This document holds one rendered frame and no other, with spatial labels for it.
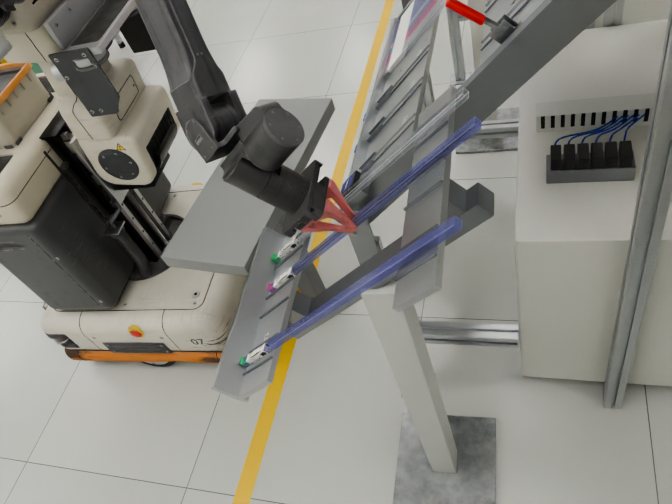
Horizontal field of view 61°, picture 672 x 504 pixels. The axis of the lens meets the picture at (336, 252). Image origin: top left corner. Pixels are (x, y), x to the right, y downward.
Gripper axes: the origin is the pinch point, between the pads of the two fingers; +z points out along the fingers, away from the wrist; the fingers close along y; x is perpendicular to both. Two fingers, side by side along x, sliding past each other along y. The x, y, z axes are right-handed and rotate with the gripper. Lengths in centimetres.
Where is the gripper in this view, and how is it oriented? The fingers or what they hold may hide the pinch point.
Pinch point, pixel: (351, 223)
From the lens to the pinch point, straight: 84.5
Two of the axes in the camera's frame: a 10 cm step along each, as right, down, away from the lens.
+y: 1.1, -8.1, 5.7
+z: 8.2, 4.0, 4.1
